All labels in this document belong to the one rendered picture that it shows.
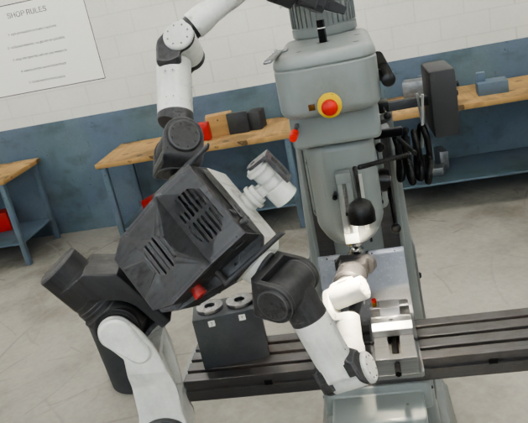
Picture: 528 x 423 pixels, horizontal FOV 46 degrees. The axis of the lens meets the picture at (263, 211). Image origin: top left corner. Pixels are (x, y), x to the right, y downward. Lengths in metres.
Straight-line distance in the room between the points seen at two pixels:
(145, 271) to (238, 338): 0.73
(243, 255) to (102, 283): 0.34
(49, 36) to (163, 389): 5.26
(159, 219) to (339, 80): 0.56
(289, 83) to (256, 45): 4.48
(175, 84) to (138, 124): 4.84
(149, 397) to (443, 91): 1.23
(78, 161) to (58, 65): 0.98
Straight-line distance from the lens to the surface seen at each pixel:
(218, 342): 2.08
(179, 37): 1.62
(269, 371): 2.05
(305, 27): 1.94
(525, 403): 3.33
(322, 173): 1.76
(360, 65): 1.56
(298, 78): 1.56
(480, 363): 2.04
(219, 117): 5.69
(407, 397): 2.04
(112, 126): 6.51
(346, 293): 1.71
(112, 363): 3.80
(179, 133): 1.48
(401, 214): 2.32
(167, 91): 1.58
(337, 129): 1.68
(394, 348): 1.95
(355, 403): 2.04
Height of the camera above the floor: 2.06
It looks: 19 degrees down
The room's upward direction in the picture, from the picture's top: 12 degrees counter-clockwise
